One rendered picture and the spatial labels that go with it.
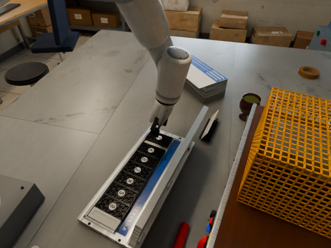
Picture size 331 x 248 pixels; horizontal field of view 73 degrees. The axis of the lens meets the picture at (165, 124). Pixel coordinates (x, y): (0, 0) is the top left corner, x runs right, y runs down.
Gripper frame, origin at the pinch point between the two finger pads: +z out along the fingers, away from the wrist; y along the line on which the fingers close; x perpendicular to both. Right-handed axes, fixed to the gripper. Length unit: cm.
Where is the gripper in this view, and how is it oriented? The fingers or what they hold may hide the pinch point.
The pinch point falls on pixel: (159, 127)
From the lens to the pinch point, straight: 84.8
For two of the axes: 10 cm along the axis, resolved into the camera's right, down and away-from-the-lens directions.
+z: -1.9, 6.5, 7.3
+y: -4.4, 6.1, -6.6
